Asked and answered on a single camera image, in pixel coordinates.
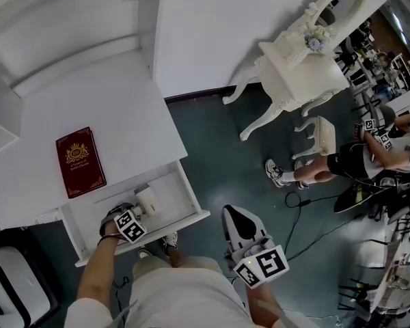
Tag person's right forearm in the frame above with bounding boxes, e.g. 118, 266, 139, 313
245, 283, 292, 328

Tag white ornate stool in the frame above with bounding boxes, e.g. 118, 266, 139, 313
291, 115, 338, 161

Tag person's beige shorts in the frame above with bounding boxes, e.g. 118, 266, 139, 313
64, 254, 324, 328

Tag person's right leg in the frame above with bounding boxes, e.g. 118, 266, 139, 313
166, 243, 193, 270

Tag black metal chair frame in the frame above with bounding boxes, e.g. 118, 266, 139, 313
338, 274, 374, 313

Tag cluttered work table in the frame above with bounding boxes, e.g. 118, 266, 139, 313
364, 236, 410, 318

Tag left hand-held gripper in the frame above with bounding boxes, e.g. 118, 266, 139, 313
100, 201, 148, 245

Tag thin black cable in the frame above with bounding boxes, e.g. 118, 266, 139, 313
111, 276, 131, 320

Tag white device with black trim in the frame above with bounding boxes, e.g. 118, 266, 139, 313
0, 245, 58, 328

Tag black floor cable with adapter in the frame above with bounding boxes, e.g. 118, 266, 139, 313
284, 189, 364, 263

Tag person's left forearm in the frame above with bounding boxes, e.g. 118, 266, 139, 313
75, 222, 124, 309

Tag white drawer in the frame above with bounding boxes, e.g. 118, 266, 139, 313
59, 160, 212, 269

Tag black and yellow bag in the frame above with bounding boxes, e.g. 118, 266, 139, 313
333, 182, 377, 215

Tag pale blue flower bouquet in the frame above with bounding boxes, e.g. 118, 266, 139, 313
303, 25, 333, 53

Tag white nightstand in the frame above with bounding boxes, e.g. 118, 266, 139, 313
0, 79, 212, 269

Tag dark red hardcover book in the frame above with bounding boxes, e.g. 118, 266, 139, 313
55, 126, 108, 200

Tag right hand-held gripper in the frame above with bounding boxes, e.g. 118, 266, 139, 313
221, 204, 290, 290

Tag white ornate dressing table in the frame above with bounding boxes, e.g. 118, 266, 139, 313
221, 0, 369, 143

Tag person's right shoe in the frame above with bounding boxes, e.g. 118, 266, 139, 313
161, 231, 179, 256

